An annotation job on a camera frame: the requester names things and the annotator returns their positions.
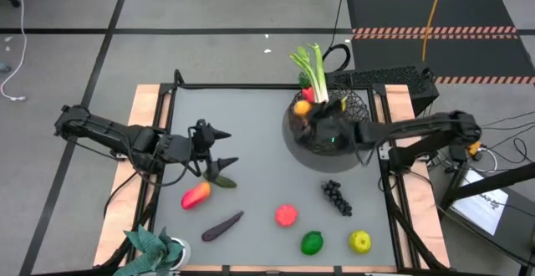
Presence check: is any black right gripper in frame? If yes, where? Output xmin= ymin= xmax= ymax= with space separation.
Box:
xmin=308 ymin=97 xmax=367 ymax=152

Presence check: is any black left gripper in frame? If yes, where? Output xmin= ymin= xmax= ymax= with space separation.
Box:
xmin=160 ymin=119 xmax=240 ymax=181

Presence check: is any red carrot with green leaf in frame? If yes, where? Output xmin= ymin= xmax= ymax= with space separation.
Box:
xmin=298 ymin=72 xmax=316 ymax=104

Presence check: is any yellow orange lemon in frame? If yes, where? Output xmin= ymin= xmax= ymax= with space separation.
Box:
xmin=293 ymin=100 xmax=313 ymax=117

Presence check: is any dark green cucumber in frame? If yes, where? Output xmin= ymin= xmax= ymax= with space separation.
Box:
xmin=203 ymin=171 xmax=238 ymax=190

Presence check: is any green white celery stalk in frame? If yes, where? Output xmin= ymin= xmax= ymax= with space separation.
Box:
xmin=288 ymin=42 xmax=332 ymax=104

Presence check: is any red yellow mango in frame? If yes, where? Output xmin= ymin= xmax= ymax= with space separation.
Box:
xmin=180 ymin=181 xmax=212 ymax=211

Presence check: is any dark purple eggplant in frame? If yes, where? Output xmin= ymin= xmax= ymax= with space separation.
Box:
xmin=201 ymin=210 xmax=245 ymax=243

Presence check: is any black grape bunch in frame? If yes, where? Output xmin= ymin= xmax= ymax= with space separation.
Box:
xmin=320 ymin=179 xmax=354 ymax=217

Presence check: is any green lime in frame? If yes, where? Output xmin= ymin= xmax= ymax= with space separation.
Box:
xmin=300 ymin=230 xmax=325 ymax=256

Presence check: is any yellow apple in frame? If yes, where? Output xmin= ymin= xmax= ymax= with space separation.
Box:
xmin=348 ymin=229 xmax=373 ymax=255

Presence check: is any grey round placemat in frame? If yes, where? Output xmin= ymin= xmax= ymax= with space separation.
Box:
xmin=281 ymin=107 xmax=369 ymax=174

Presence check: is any black computer case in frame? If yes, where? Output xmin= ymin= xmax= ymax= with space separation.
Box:
xmin=324 ymin=65 xmax=441 ymax=106

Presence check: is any white plant pot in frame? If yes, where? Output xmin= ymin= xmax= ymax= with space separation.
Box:
xmin=169 ymin=237 xmax=192 ymax=271

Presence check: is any green artificial plant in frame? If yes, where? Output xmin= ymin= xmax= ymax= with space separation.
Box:
xmin=112 ymin=224 xmax=185 ymax=276

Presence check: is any black striped floor mat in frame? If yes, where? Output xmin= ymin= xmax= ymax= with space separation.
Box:
xmin=345 ymin=0 xmax=535 ymax=86

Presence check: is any black stand bar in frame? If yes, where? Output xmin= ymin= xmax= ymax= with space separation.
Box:
xmin=436 ymin=161 xmax=535 ymax=211

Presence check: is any white paper sheet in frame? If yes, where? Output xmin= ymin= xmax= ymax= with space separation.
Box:
xmin=450 ymin=169 xmax=510 ymax=237

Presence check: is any dark woven wire basket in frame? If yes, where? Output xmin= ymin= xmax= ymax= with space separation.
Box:
xmin=287 ymin=86 xmax=371 ymax=157

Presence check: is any black table frame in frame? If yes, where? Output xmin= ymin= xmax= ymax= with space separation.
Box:
xmin=94 ymin=69 xmax=451 ymax=276

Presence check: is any black coiled cable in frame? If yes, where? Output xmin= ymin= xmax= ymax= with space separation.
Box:
xmin=321 ymin=0 xmax=352 ymax=74

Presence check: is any yellow cable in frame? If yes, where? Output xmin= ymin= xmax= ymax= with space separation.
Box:
xmin=420 ymin=0 xmax=484 ymax=156

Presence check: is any white cable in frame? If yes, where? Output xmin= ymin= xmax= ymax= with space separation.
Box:
xmin=0 ymin=0 xmax=28 ymax=102

